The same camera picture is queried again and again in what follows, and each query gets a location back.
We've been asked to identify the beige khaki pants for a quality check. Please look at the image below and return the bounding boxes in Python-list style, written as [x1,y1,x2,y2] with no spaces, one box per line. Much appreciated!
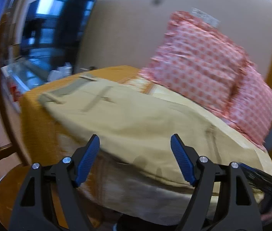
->
[37,77,272,187]

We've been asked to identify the right polka dot pillow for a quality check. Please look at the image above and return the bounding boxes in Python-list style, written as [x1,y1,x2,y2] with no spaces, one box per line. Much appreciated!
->
[225,61,272,150]

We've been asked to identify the polka dot pillow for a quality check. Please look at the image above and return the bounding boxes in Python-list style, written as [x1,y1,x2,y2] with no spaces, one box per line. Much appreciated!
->
[225,61,272,150]
[139,11,248,117]

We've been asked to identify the cream and orange bedspread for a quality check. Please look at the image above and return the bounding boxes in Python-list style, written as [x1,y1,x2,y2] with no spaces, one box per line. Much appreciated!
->
[20,66,193,225]

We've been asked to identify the left polka dot pillow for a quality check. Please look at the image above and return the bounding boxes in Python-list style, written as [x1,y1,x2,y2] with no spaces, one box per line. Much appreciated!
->
[139,11,248,117]

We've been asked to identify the glass top side table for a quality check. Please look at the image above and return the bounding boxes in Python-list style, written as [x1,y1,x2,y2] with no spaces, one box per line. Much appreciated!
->
[0,60,47,113]

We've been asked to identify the black television screen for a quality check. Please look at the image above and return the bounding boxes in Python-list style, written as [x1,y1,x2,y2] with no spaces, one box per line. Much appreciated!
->
[20,0,96,77]

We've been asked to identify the white wall switch plate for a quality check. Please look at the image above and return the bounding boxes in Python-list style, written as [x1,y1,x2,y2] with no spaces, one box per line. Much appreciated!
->
[191,8,220,28]

